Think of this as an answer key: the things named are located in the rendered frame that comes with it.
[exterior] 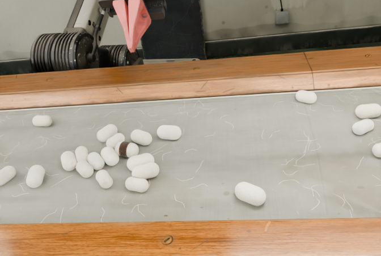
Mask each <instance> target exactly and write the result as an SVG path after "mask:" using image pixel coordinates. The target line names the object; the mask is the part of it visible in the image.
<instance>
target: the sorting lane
mask: <svg viewBox="0 0 381 256"><path fill-rule="evenodd" d="M310 92H314V93H315V94H316V95H317V100H316V101H315V102H314V103H313V104H308V103H303V102H300V101H298V100H297V99H296V97H295V95H296V93H297V92H284V93H267V94H257V95H239V96H222V97H204V98H195V99H177V100H159V101H141V102H132V103H114V104H96V105H79V106H61V107H51V108H34V109H16V110H0V170H1V169H3V168H4V167H6V166H12V167H14V168H15V170H16V175H15V176H14V177H13V178H12V179H11V180H9V181H8V182H7V183H5V184H4V185H2V186H0V224H29V223H94V222H128V221H194V220H260V219H325V218H359V217H381V157H376V156H375V155H374V154H373V153H372V148H373V146H374V145H375V144H377V143H381V115H380V116H378V117H374V118H368V119H371V120H372V121H373V122H374V128H373V129H372V130H371V131H368V132H366V133H364V134H362V135H357V134H355V133H353V130H352V127H353V125H354V124H355V123H356V122H359V121H361V120H363V119H362V118H359V117H357V116H356V114H355V109H356V107H357V106H359V105H363V104H378V105H380V106H381V87H365V88H347V89H329V90H319V91H310ZM34 116H50V117H51V118H52V124H51V125H50V126H35V125H34V124H33V122H32V120H33V118H34ZM364 119H366V118H364ZM109 124H113V125H115V126H116V127H117V133H122V134H123V135H124V137H125V140H124V141H125V142H132V143H135V142H133V141H132V139H131V137H130V136H131V133H132V132H133V131H134V130H142V131H145V132H148V133H149V134H150V135H151V136H152V141H151V143H150V144H149V145H147V146H143V145H141V144H138V143H135V144H136V145H137V146H138V148H139V153H138V155H141V154H143V153H149V154H151V155H152V156H153V157H154V163H156V164H157V165H158V166H159V174H158V175H157V176H156V177H154V178H148V179H146V180H147V181H148V183H149V187H148V189H147V190H146V191H145V192H143V193H140V192H137V191H131V190H128V189H127V188H126V186H125V181H126V180H127V178H129V177H132V171H131V170H129V169H128V167H127V160H128V159H129V157H123V156H120V155H118V156H119V161H118V163H117V164H116V165H114V166H110V165H107V164H106V163H105V162H104V166H103V168H102V169H100V170H106V171H107V172H108V173H109V175H110V176H111V177H112V179H113V184H112V186H111V187H109V188H107V189H104V188H102V187H101V186H100V185H99V183H98V182H97V180H96V174H97V172H98V171H99V170H95V169H94V172H93V174H92V176H91V177H89V178H84V177H82V176H81V175H80V174H79V172H78V171H77V170H76V168H75V169H73V170H71V171H68V170H65V169H64V168H63V166H62V162H61V155H62V154H63V153H64V152H66V151H71V152H72V153H73V154H74V155H75V150H76V149H77V148H78V147H79V146H84V147H86V148H87V150H88V154H90V153H91V152H97V153H98V154H99V155H100V156H101V151H102V149H103V148H104V147H107V145H106V142H100V141H99V140H98V139H97V133H98V131H99V130H101V129H102V128H104V127H105V126H107V125H109ZM161 125H172V126H178V127H179V128H180V129H181V137H180V138H179V139H177V140H169V139H161V138H160V137H158V135H157V129H158V128H159V127H160V126H161ZM75 158H76V155H75ZM34 165H40V166H42V167H43V168H44V170H45V174H44V178H43V182H42V184H41V185H40V186H39V187H36V188H31V187H29V186H28V185H27V183H26V178H27V174H28V171H29V169H30V168H31V167H32V166H34ZM240 182H247V183H250V184H253V185H255V186H258V187H260V188H262V189H263V190H264V191H265V193H266V200H265V202H264V203H263V204H262V205H260V206H254V205H252V204H249V203H247V202H245V201H242V200H240V199H238V198H237V196H236V195H235V187H236V185H237V184H238V183H240Z"/></svg>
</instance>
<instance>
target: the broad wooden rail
mask: <svg viewBox="0 0 381 256"><path fill-rule="evenodd" d="M365 87H381V46H374V47H366V48H351V49H337V50H323V51H315V52H300V53H286V54H272V55H264V56H249V57H235V58H221V59H206V60H198V61H184V62H170V63H155V64H147V65H133V66H119V67H105V68H96V69H82V70H67V71H53V72H38V73H31V74H16V75H2V76H0V110H16V109H34V108H51V107H61V106H79V105H96V104H114V103H132V102H141V101H159V100H177V99H195V98H204V97H222V96H239V95H257V94H267V93H284V92H298V91H300V90H304V91H319V90H329V89H347V88H365Z"/></svg>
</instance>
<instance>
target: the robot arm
mask: <svg viewBox="0 0 381 256"><path fill-rule="evenodd" d="M98 3H99V5H100V7H101V8H107V13H108V15H109V16H110V17H112V18H113V16H114V15H117V16H118V18H119V20H120V23H121V25H122V27H123V30H124V34H125V38H126V43H127V46H128V49H129V51H130V52H131V53H132V52H135V50H136V48H137V45H138V43H139V41H140V39H141V37H142V36H143V34H144V33H145V32H146V30H147V29H148V27H149V25H150V24H151V21H152V20H158V19H164V18H165V12H166V11H167V4H166V1H165V0H99V2H98ZM136 28H137V29H136Z"/></svg>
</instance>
